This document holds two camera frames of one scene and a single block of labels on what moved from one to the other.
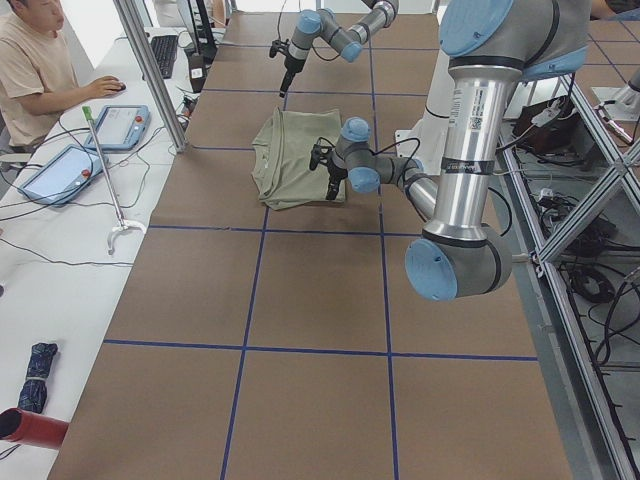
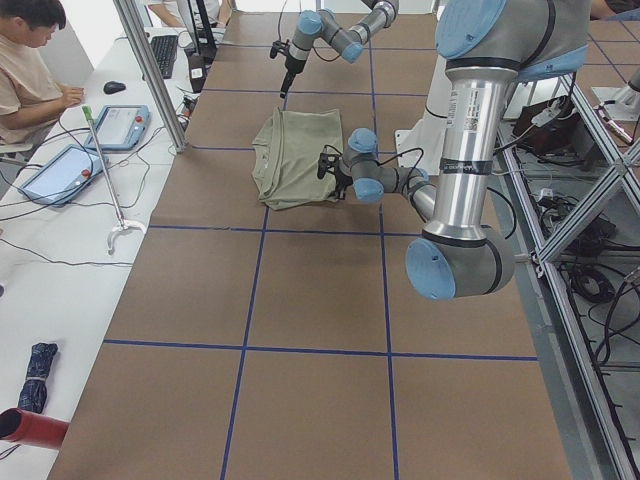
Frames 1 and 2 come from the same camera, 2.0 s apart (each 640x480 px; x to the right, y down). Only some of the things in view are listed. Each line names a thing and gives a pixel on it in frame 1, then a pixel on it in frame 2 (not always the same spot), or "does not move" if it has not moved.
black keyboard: x=165 y=49 does not move
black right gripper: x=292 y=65 does not move
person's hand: x=104 y=87 -> x=72 y=96
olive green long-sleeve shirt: x=281 y=156 does not move
